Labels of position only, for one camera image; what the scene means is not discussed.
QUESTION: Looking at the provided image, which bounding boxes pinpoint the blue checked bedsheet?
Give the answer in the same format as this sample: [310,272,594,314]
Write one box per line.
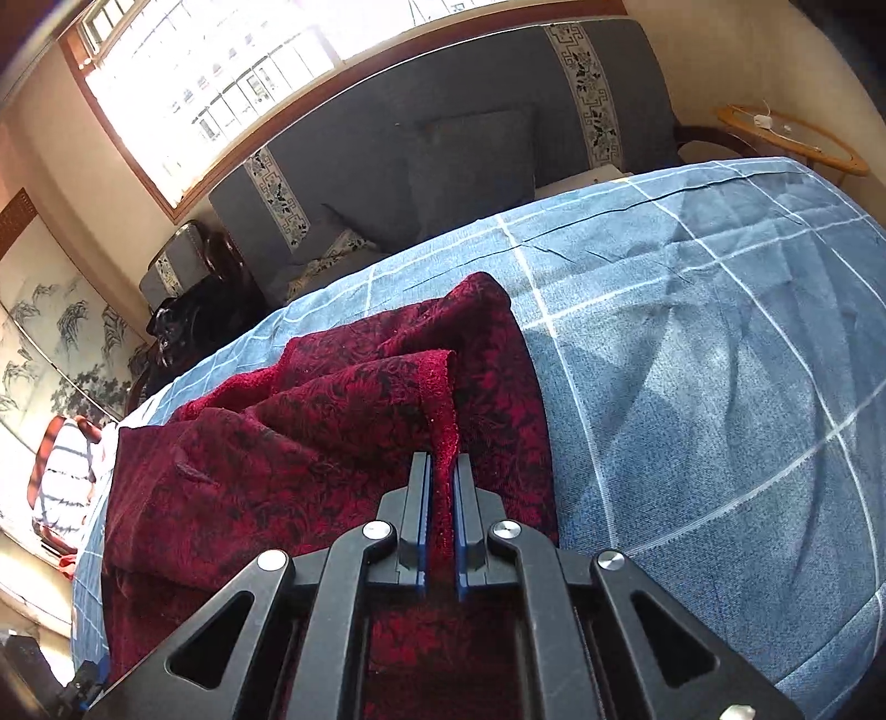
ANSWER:
[69,158,886,720]

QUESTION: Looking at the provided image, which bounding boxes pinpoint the striped orange white cushion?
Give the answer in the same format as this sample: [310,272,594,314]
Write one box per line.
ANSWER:
[28,415,119,555]

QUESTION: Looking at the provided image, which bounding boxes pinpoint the round wooden glass table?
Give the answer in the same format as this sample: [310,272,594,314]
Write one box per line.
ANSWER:
[674,104,872,188]

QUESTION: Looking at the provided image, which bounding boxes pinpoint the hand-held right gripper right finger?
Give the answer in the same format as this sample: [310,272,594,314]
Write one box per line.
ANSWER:
[451,453,807,720]

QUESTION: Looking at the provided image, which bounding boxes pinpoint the wood framed window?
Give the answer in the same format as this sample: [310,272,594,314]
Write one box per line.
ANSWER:
[59,0,627,226]

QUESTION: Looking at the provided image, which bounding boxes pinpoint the dark red patterned garment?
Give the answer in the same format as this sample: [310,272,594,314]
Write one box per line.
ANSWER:
[100,271,562,720]

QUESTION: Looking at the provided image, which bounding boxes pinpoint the landscape painted folding screen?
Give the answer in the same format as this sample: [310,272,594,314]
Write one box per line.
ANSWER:
[0,187,150,527]

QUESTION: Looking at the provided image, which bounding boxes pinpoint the grey sofa with patterned trim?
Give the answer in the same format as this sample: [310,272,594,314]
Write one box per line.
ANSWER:
[208,17,683,306]

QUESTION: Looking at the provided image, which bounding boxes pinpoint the grey chair cushion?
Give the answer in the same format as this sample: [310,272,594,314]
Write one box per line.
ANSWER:
[138,222,223,316]

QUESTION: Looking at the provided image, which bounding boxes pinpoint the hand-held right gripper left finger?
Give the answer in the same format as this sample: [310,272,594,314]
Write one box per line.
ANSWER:
[86,451,436,720]

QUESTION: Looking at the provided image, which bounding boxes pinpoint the floral pillow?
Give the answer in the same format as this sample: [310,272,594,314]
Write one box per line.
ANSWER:
[284,228,380,300]

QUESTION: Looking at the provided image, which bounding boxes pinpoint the black bag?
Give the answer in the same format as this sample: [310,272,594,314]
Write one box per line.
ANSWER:
[128,222,271,416]

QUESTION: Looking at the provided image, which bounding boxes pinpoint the grey square cushion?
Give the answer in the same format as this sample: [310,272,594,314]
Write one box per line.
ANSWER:
[405,104,541,243]

